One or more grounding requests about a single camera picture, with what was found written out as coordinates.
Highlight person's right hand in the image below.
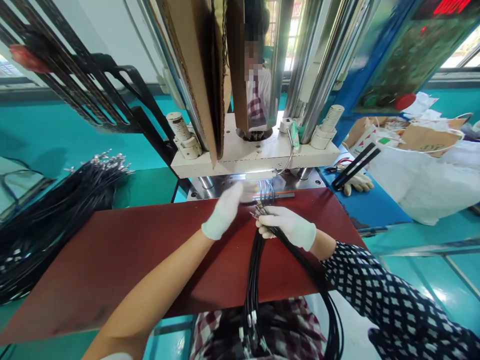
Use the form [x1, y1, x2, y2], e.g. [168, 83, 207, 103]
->
[255, 205, 318, 253]

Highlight person's left hand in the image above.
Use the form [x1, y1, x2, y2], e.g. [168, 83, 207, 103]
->
[201, 181, 260, 241]

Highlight bundle of black cables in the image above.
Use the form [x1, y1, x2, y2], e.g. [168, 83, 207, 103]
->
[239, 201, 344, 360]

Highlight grey metal strip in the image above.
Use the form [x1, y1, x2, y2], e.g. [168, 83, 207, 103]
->
[253, 191, 297, 200]

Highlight white moulding press machine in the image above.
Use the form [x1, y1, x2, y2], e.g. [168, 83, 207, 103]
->
[139, 0, 362, 204]

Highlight red-brown board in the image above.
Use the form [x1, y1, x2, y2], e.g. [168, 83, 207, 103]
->
[0, 187, 369, 345]

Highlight white work glove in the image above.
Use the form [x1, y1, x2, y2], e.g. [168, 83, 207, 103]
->
[342, 171, 376, 197]

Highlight black flat bars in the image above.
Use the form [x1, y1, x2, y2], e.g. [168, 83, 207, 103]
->
[331, 142, 382, 191]

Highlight brown cardboard sheets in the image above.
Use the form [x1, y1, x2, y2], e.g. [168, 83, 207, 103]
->
[160, 0, 251, 170]

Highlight blue side table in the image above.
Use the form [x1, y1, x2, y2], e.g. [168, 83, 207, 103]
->
[321, 161, 414, 232]

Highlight white carton with red triangles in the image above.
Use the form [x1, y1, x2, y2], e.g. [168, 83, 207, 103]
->
[341, 116, 383, 159]

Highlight person's body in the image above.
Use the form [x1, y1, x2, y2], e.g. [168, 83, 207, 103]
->
[189, 296, 328, 360]

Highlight black metal rack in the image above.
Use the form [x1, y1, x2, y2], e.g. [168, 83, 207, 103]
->
[0, 0, 178, 163]

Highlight red push button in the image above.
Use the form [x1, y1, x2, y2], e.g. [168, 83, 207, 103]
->
[394, 92, 418, 111]

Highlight large white woven sack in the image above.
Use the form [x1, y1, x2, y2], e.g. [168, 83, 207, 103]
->
[369, 140, 480, 227]

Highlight brown paper bag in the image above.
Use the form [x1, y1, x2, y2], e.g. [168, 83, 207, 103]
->
[399, 118, 467, 159]

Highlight blue control cabinet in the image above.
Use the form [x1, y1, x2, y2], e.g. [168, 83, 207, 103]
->
[332, 0, 480, 115]

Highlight grey bin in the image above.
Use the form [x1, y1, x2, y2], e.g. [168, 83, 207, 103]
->
[0, 155, 54, 223]

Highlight red cloth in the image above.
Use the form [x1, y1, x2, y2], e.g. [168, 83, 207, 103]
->
[9, 43, 49, 74]

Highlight window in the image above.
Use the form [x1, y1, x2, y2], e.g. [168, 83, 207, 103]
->
[439, 21, 480, 70]

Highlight pile of black terminal cables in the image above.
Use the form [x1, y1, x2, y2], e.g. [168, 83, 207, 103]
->
[0, 149, 136, 305]

